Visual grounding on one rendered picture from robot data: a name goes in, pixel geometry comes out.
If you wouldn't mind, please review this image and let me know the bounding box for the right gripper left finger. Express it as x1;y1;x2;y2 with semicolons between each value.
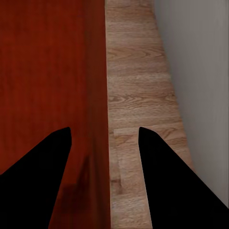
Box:
0;127;72;229

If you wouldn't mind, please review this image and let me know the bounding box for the storage box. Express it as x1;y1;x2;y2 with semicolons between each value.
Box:
0;0;111;229

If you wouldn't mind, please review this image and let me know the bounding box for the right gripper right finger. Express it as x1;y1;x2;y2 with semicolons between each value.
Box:
138;127;229;229

